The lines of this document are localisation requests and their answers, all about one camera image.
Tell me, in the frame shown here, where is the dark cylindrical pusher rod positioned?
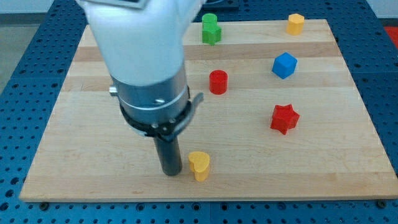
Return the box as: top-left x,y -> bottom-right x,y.
154,138 -> 182,176

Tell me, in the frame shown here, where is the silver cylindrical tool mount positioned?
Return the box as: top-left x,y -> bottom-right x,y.
109,65 -> 204,142

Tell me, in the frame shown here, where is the yellow heart block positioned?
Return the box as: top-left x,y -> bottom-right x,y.
188,151 -> 210,182

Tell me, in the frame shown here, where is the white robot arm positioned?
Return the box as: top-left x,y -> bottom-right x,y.
79,0 -> 204,176

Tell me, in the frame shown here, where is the green star block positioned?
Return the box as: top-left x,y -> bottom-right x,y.
202,23 -> 222,45

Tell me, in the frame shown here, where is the red star block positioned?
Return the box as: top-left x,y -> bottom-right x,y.
270,104 -> 300,135

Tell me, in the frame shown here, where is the red cylinder block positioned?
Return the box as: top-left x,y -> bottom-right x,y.
209,70 -> 228,95

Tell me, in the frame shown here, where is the wooden board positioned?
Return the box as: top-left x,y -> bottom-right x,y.
19,19 -> 397,202

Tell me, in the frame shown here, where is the green cylinder block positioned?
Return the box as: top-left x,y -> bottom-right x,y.
201,13 -> 218,24

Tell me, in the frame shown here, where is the blue cube block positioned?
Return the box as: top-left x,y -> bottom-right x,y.
272,52 -> 298,79

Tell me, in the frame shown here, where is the yellow hexagon block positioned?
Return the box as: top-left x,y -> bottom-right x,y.
286,14 -> 305,35

